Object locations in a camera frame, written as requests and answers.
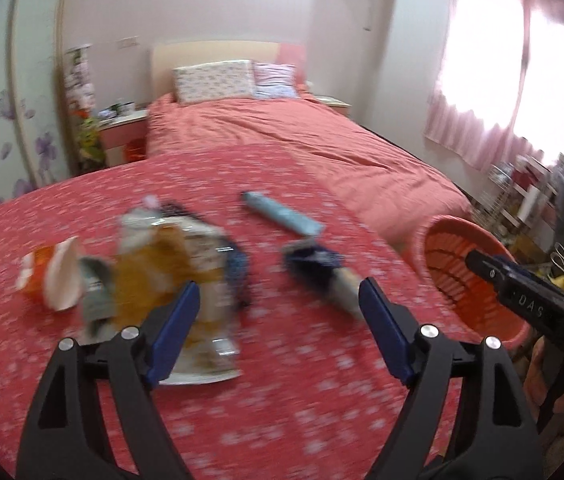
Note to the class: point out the pink headboard panel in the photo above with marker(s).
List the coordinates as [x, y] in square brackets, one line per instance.
[292, 55]

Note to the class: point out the orange plastic basket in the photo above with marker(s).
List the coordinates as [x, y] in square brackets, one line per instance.
[442, 260]

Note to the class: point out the coral bed duvet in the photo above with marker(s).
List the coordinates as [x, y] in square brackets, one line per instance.
[337, 140]

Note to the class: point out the light blue squeezed tube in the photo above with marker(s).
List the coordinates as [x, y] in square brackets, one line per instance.
[282, 212]

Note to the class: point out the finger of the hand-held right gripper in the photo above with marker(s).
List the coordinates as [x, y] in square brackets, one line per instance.
[487, 267]

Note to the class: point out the wardrobe with purple flowers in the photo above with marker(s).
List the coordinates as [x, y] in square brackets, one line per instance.
[16, 110]

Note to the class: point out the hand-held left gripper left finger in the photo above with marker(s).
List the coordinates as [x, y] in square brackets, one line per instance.
[176, 332]

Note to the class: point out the red patterned box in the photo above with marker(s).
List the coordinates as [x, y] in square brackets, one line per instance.
[135, 151]

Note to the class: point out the small dark blue wrapper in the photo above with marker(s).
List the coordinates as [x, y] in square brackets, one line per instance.
[238, 270]

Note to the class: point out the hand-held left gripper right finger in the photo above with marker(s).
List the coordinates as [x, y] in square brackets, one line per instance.
[387, 332]

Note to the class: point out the red floral blanket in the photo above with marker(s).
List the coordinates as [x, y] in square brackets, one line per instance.
[287, 410]

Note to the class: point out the pink striped pillow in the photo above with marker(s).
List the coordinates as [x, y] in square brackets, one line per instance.
[274, 80]

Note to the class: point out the cream headboard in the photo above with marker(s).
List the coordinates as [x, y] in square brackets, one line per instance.
[161, 65]

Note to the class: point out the pink white nightstand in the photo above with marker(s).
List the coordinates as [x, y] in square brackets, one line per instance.
[119, 132]

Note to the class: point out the grey crumpled wrapper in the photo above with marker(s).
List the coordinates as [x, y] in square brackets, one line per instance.
[95, 290]

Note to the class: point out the white wall outlet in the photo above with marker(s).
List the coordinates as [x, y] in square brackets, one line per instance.
[128, 41]

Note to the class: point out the dark blue and white wrapper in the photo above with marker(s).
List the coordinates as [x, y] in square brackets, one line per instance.
[312, 260]

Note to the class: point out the crushed orange white paper cup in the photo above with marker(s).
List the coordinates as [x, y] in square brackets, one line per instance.
[61, 280]

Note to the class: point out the white mug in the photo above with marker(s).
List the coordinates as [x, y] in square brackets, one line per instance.
[127, 107]

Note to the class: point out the tall tube of plush toys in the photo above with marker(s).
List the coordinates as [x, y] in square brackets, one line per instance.
[81, 95]

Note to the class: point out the pink curtain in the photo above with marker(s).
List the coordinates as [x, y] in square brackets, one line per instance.
[487, 85]

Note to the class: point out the small bedside table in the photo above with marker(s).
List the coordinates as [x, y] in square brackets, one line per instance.
[334, 104]

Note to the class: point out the white floral pillow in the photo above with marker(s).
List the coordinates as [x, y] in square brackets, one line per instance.
[211, 80]

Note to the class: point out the clear plastic snack bag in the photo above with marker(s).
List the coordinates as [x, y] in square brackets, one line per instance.
[201, 260]

